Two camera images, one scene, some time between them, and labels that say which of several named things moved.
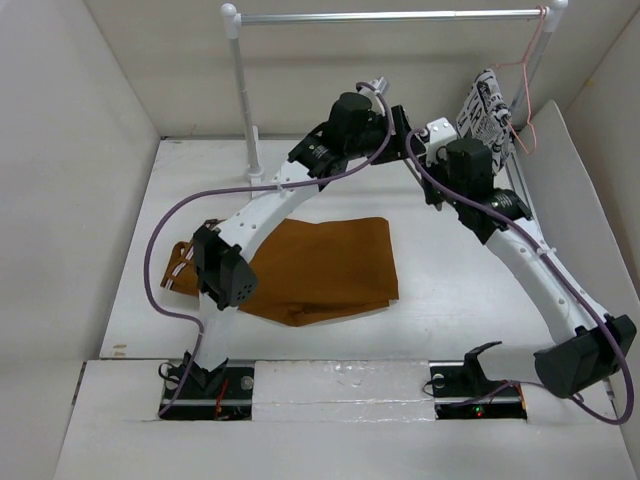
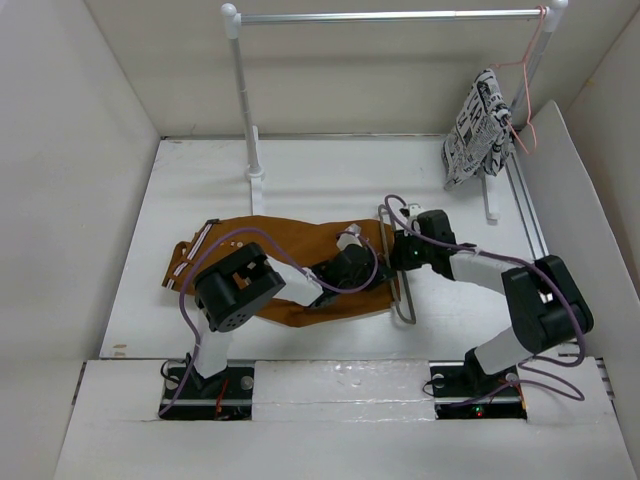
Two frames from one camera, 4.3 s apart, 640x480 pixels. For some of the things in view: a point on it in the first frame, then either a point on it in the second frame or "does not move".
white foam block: [342, 390] does not move
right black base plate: [461, 392] does not move
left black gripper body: [394, 147] to [365, 276]
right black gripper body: [439, 171] to [411, 250]
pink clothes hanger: [523, 60] does not move
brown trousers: [308, 271] does not move
